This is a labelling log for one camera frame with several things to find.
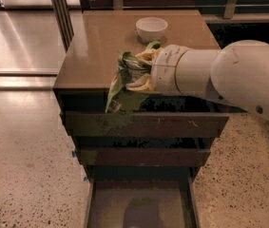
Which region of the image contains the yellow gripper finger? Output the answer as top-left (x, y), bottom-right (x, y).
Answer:
top-left (125, 74), bottom-right (154, 92)
top-left (135, 47), bottom-right (163, 65)

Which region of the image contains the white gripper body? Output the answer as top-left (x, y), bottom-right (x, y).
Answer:
top-left (151, 45), bottom-right (189, 95)

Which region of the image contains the brown drawer cabinet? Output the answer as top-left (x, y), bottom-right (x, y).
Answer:
top-left (53, 10), bottom-right (231, 181)

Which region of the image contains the top drawer front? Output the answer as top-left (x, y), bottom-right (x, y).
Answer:
top-left (65, 111), bottom-right (229, 138)

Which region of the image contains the middle drawer front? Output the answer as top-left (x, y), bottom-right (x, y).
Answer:
top-left (77, 148), bottom-right (210, 166)

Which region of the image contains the open bottom drawer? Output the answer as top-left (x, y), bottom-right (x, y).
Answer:
top-left (84, 179), bottom-right (201, 228)

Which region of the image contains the white ceramic bowl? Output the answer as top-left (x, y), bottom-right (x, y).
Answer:
top-left (136, 17), bottom-right (168, 42)

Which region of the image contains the blue tape piece upper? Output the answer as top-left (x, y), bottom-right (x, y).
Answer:
top-left (71, 151), bottom-right (77, 158)

